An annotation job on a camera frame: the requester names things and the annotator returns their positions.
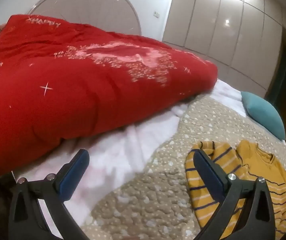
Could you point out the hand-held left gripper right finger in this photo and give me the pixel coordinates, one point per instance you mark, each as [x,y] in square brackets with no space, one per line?
[211,177]

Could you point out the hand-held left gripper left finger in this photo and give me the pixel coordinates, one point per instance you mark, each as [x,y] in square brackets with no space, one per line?
[69,180]

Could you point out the yellow striped sweater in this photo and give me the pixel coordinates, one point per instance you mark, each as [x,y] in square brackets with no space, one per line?
[258,160]

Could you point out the white bed sheet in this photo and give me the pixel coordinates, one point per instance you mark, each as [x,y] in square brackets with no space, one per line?
[113,155]

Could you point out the beige quilted heart blanket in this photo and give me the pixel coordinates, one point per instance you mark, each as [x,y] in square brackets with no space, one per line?
[158,192]

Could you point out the teal pillow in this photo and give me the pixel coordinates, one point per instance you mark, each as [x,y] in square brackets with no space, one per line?
[263,115]

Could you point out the red printed quilt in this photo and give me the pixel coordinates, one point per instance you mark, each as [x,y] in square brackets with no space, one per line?
[58,92]

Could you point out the beige wardrobe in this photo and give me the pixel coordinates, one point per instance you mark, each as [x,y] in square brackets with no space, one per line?
[208,17]

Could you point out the round beige headboard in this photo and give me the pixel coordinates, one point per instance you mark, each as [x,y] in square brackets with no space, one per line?
[95,5]

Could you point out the white wall socket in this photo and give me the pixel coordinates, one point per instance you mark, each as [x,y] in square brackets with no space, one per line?
[156,14]

